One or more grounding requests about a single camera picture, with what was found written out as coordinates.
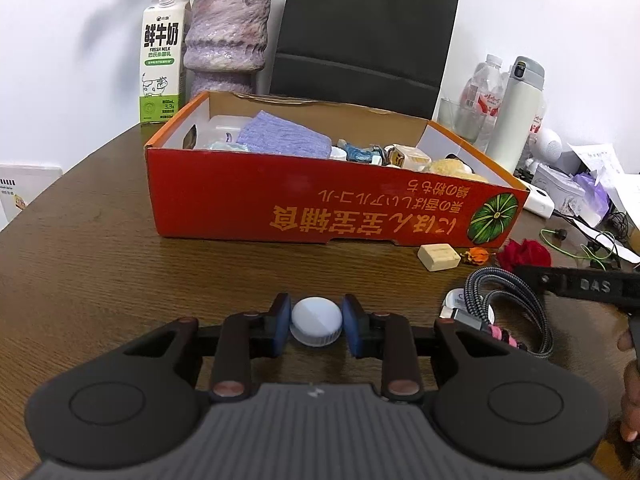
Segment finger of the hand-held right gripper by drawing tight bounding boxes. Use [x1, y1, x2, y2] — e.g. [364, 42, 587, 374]
[514, 264, 563, 297]

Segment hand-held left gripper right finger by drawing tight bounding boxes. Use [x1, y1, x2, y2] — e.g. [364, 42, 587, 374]
[342, 293, 506, 403]

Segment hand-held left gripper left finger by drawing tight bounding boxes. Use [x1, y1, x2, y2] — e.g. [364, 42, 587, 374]
[122, 292, 292, 404]

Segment white bottle cap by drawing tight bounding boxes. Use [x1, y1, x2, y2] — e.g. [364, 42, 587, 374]
[290, 297, 344, 347]

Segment orange cardboard box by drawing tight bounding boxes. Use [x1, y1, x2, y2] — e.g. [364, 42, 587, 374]
[144, 91, 531, 251]

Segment wooden desktop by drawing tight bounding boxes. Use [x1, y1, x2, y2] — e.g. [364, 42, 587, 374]
[0, 121, 640, 480]

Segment person's right hand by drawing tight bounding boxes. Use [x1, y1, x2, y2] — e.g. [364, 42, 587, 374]
[616, 329, 640, 443]

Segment red fabric rose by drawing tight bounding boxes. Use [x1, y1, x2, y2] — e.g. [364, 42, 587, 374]
[496, 239, 553, 275]

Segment orange dried flower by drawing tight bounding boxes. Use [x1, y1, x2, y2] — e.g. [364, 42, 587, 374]
[462, 246, 493, 266]

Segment white power adapter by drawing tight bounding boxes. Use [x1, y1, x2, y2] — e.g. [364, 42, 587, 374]
[521, 185, 557, 219]

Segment white round charger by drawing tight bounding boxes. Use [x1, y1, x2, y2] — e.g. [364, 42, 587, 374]
[442, 287, 496, 326]

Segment crumpled purple wrapper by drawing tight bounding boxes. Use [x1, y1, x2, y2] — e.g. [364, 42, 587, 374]
[572, 171, 613, 217]

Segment beige eraser block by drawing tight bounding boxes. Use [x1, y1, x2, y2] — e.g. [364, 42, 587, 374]
[417, 242, 462, 272]

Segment white paper sheet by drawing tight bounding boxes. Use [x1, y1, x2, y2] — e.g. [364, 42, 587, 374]
[567, 142, 636, 196]

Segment white round speaker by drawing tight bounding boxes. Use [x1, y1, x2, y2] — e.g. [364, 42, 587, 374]
[531, 127, 577, 172]

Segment white thermos bottle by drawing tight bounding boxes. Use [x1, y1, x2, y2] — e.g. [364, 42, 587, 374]
[485, 56, 546, 175]

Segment clear glass cup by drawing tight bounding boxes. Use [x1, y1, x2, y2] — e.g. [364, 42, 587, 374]
[437, 97, 488, 145]

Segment blue foil wrapper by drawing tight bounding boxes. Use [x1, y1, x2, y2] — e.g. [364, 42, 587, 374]
[336, 139, 385, 165]

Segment small cream printed box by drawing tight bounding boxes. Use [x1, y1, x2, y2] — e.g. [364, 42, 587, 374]
[384, 143, 432, 170]

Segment purple knitted cloth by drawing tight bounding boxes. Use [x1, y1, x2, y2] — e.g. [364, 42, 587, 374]
[236, 111, 333, 158]

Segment clear plastic water bottle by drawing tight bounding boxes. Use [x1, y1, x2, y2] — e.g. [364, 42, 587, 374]
[459, 54, 507, 153]

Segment white plastic container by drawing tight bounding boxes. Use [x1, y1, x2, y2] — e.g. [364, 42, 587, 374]
[192, 114, 253, 151]

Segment purple textured vase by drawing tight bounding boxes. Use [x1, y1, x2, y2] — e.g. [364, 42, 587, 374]
[182, 0, 276, 103]

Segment green white milk carton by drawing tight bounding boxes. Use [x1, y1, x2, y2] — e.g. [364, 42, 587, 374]
[138, 0, 192, 125]

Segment white printed card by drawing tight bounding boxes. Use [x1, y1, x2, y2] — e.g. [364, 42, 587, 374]
[0, 162, 64, 232]

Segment black paper bag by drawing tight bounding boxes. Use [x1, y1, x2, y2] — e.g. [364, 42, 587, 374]
[269, 0, 463, 122]

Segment grey braided cable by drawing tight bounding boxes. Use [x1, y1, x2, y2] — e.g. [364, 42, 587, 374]
[452, 266, 555, 360]

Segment green thin cable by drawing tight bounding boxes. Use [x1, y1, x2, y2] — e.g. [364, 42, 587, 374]
[541, 227, 621, 272]

